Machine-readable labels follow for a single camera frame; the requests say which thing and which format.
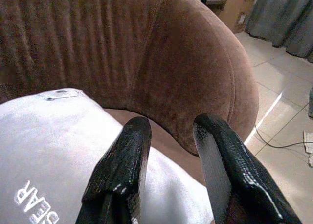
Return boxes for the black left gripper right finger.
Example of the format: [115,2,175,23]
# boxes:
[193,113,303,224]

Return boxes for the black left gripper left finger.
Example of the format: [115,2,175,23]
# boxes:
[75,116,152,224]

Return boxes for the grey pillow with white print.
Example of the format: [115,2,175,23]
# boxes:
[0,88,216,224]

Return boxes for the brown fabric sofa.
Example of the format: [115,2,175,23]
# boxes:
[0,0,260,224]

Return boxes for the brown cardboard box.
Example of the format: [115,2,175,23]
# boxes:
[220,0,260,34]

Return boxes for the grey curtain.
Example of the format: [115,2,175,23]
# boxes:
[244,0,313,58]

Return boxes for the thin dark floor cable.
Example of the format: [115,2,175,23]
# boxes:
[254,126,313,149]

